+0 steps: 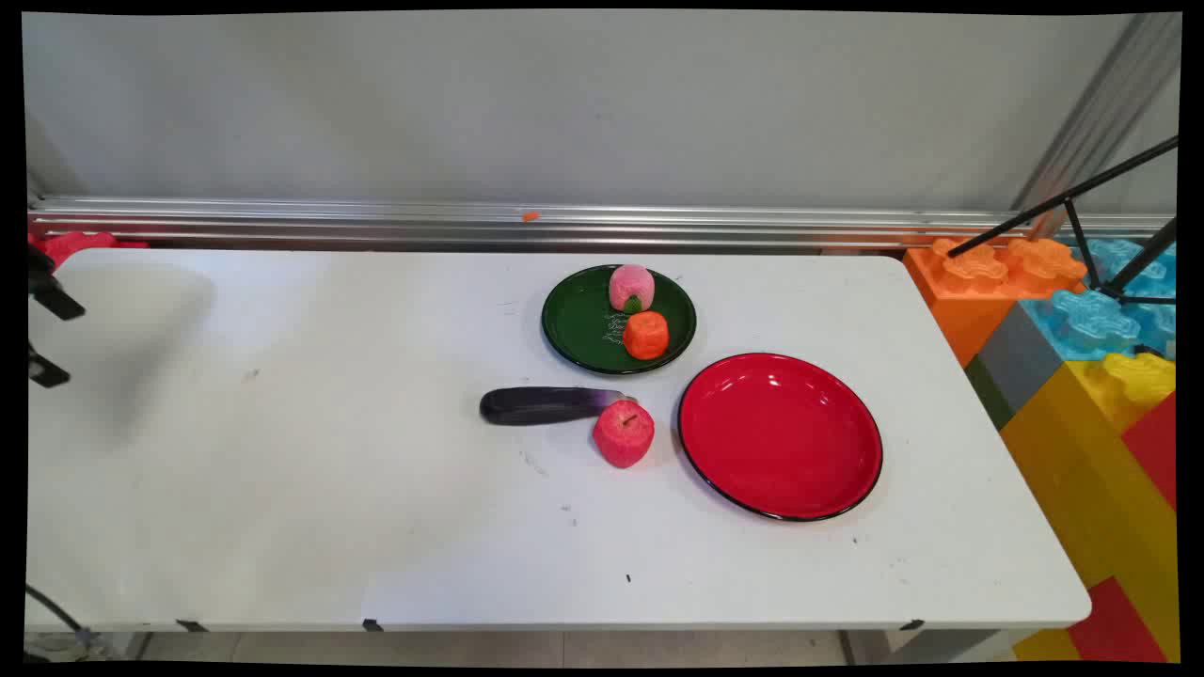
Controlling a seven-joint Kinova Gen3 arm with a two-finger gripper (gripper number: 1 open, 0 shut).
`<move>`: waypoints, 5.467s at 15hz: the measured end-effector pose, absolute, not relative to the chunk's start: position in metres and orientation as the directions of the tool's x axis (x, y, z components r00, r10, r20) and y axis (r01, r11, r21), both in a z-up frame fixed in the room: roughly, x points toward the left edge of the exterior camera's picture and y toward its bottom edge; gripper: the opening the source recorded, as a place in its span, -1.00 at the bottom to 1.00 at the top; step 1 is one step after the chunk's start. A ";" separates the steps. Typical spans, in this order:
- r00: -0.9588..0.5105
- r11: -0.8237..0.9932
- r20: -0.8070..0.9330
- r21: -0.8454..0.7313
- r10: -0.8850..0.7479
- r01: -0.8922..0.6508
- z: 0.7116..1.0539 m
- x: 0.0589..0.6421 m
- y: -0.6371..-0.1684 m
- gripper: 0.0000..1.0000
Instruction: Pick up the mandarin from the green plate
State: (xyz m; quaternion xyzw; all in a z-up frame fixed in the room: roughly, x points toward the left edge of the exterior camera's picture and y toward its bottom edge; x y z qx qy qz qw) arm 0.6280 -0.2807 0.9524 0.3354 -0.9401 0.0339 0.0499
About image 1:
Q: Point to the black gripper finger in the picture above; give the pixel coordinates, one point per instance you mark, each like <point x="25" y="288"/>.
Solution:
<point x="55" y="293"/>
<point x="45" y="372"/>

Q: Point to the blue giant building block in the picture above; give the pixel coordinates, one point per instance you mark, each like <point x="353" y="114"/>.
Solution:
<point x="1091" y="320"/>

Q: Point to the slanted aluminium post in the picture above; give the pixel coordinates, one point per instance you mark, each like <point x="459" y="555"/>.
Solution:
<point x="1101" y="113"/>

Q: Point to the pink toy peach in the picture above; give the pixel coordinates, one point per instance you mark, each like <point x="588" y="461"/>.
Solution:
<point x="630" y="285"/>

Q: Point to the yellow giant building block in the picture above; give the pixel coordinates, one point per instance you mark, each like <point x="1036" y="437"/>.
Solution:
<point x="1091" y="451"/>

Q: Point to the grey table leg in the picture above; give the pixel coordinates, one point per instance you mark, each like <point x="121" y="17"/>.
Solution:
<point x="903" y="647"/>

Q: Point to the red toy apple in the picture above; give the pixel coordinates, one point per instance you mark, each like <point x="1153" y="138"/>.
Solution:
<point x="623" y="437"/>

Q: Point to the black tripod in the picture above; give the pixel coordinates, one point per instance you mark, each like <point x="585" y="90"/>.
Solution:
<point x="1069" y="198"/>

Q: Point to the red round plate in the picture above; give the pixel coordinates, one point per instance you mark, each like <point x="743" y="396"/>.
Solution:
<point x="781" y="437"/>

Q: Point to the red giant building block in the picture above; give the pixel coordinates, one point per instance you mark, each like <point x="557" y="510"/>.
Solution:
<point x="1119" y="625"/>
<point x="1155" y="451"/>

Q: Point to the horizontal aluminium rail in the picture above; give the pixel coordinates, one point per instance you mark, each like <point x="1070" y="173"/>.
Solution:
<point x="376" y="224"/>

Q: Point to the red clamp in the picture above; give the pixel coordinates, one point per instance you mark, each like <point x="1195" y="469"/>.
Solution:
<point x="75" y="244"/>

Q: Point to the grey giant building block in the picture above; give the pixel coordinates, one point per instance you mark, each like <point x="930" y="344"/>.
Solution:
<point x="1021" y="357"/>

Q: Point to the dark purple toy eggplant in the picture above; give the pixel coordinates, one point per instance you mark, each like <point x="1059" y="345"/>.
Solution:
<point x="536" y="405"/>

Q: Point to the orange toy mandarin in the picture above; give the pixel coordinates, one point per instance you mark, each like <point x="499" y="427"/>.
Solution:
<point x="645" y="336"/>

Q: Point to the orange giant building block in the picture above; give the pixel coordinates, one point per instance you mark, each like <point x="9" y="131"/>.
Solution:
<point x="969" y="291"/>

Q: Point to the dark green round plate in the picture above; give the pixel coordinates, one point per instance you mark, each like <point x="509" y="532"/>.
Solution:
<point x="578" y="324"/>

